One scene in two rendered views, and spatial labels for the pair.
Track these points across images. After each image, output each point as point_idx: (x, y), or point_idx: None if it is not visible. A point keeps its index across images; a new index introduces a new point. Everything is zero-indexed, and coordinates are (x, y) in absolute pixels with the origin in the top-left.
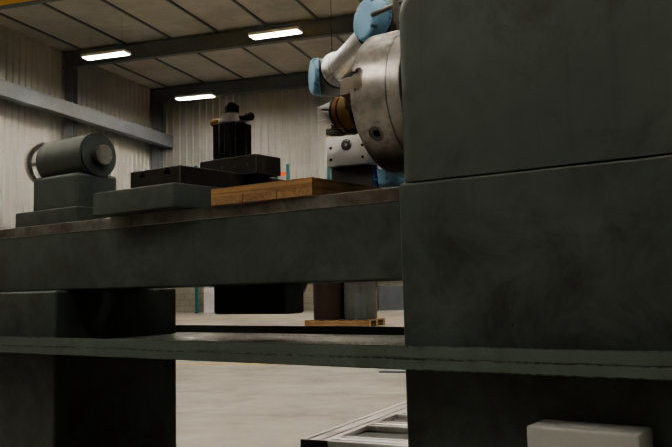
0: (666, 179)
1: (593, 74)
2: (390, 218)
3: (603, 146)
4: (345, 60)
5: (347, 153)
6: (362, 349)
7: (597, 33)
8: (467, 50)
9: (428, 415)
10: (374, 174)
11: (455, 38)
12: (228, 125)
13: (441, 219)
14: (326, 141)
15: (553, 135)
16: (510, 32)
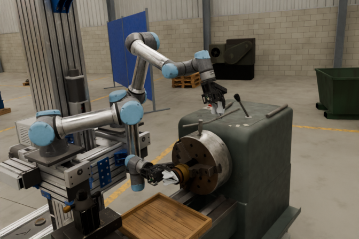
0: (285, 174)
1: (279, 153)
2: (231, 216)
3: (279, 171)
4: (88, 128)
5: (80, 176)
6: None
7: (280, 141)
8: (261, 153)
9: None
10: (88, 179)
11: (259, 149)
12: (95, 208)
13: (254, 209)
14: (68, 174)
15: (273, 172)
16: (268, 145)
